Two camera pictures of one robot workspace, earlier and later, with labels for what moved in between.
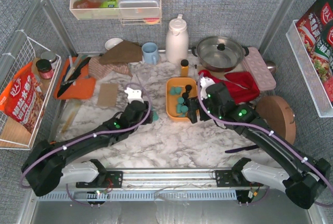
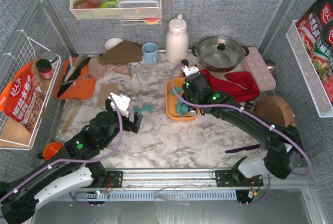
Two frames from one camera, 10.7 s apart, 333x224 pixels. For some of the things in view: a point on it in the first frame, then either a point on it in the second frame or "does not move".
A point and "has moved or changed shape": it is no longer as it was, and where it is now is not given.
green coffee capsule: (184, 109) -> (178, 108)
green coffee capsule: (172, 91) has moved or changed shape
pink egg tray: (254, 63) does not move
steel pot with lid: (220, 53) does not move
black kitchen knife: (76, 73) does not move
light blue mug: (150, 52) does not move
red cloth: (241, 85) does not move
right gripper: (195, 107) -> (189, 95)
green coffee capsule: (178, 90) -> (171, 92)
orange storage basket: (176, 105) does not move
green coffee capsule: (155, 116) -> (184, 109)
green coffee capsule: (180, 100) -> (178, 89)
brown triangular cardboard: (124, 52) does not move
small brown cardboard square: (107, 94) does not move
